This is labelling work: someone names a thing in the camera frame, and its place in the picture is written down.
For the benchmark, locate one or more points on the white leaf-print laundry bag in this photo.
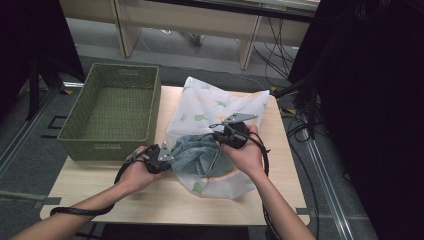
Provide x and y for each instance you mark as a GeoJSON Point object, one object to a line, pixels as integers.
{"type": "Point", "coordinates": [203, 103]}

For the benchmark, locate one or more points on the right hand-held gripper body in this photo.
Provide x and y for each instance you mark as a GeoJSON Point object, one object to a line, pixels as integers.
{"type": "Point", "coordinates": [235, 135]}

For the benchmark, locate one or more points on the blue denim jeans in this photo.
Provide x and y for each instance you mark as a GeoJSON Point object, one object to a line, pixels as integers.
{"type": "Point", "coordinates": [196, 160]}

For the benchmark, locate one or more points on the person's left hand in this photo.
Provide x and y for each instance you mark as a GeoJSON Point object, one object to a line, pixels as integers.
{"type": "Point", "coordinates": [136, 175]}

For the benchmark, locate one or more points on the black curtain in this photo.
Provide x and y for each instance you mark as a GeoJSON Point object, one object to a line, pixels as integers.
{"type": "Point", "coordinates": [370, 100]}
{"type": "Point", "coordinates": [30, 50]}

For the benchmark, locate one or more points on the beige wooden desk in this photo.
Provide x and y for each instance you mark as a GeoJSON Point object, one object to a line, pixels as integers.
{"type": "Point", "coordinates": [186, 23]}

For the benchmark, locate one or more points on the person's right hand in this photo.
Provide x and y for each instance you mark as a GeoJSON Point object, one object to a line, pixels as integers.
{"type": "Point", "coordinates": [246, 158]}

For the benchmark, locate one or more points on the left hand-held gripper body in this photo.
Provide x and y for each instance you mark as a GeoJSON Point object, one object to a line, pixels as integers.
{"type": "Point", "coordinates": [156, 161]}

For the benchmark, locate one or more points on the green woven basket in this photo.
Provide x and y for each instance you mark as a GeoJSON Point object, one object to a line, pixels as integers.
{"type": "Point", "coordinates": [116, 110]}

